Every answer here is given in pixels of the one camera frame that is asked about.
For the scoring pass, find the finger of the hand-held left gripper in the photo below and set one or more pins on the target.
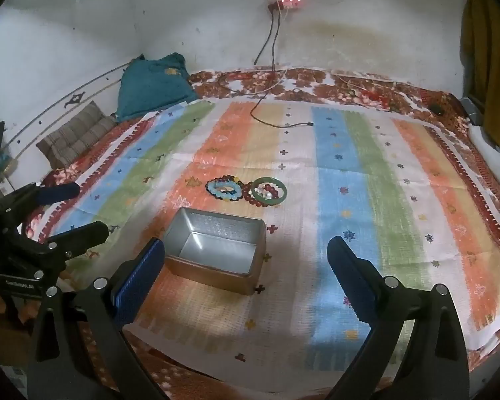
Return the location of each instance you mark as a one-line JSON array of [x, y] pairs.
[[81, 237], [60, 192]]

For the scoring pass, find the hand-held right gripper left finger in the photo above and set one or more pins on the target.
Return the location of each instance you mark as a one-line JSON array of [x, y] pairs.
[[138, 283]]

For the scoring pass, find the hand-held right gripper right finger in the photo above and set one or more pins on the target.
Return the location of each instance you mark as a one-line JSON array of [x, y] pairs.
[[353, 283]]

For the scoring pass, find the metal tin box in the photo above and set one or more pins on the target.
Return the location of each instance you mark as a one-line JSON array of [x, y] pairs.
[[216, 254]]

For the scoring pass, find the green jade bangle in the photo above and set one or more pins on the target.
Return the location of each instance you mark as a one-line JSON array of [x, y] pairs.
[[256, 195]]

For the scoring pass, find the brown striped pillow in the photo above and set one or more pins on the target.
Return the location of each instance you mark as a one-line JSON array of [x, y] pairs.
[[77, 135]]

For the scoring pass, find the striped patterned mat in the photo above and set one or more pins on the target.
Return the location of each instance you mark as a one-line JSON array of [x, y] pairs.
[[358, 200]]

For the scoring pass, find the teal cloth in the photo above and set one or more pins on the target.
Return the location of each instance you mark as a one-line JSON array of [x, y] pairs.
[[154, 87]]

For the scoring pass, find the white oblong object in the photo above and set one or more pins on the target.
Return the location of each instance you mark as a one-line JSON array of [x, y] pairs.
[[493, 154]]

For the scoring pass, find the small black object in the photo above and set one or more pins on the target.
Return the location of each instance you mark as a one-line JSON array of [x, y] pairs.
[[438, 110]]

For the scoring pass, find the floral bedsheet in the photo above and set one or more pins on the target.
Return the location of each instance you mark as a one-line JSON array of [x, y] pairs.
[[316, 85]]

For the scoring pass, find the yellow hanging cloth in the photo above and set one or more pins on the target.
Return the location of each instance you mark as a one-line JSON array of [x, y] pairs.
[[489, 62]]

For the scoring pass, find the power strip with red lights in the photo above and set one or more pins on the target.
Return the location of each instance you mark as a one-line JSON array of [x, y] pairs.
[[289, 3]]

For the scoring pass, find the metal bed rail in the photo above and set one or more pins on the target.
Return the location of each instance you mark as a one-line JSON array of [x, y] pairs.
[[66, 100]]

